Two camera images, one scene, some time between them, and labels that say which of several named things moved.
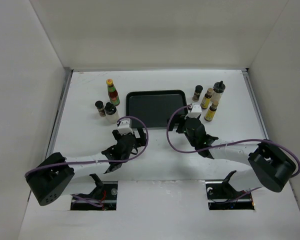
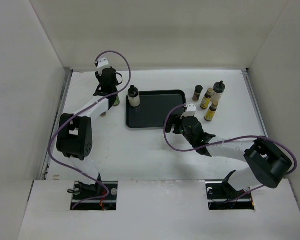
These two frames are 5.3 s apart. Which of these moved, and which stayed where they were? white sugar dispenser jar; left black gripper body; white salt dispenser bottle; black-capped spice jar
Moved: white salt dispenser bottle; left black gripper body
Stayed: white sugar dispenser jar; black-capped spice jar
